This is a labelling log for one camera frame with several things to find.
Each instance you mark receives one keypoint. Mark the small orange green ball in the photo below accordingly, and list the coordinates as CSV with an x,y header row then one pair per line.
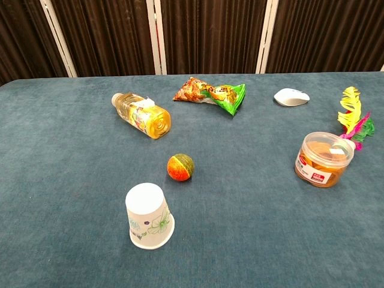
x,y
180,168

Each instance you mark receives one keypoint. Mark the white paper cup floral print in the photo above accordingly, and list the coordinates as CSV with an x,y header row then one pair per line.
x,y
146,210

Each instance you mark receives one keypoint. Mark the yellow drink plastic bottle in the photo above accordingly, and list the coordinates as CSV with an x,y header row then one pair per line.
x,y
144,115

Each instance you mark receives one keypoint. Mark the green orange snack bag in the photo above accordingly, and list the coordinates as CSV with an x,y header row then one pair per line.
x,y
216,93

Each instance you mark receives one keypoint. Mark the blue table cloth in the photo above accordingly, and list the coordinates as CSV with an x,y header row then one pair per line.
x,y
240,225

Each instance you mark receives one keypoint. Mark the white computer mouse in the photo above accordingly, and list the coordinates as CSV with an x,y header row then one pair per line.
x,y
291,97

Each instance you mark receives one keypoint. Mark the dark brown pleated curtain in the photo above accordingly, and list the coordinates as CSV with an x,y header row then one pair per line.
x,y
210,33

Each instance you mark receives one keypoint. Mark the clear round plastic jar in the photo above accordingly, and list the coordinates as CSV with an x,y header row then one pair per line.
x,y
322,162

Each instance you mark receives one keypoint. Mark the colourful feather shuttlecock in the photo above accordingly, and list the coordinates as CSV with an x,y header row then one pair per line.
x,y
352,114

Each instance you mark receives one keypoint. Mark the white partition frame post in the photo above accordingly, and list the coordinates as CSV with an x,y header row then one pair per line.
x,y
58,36
266,36
156,36

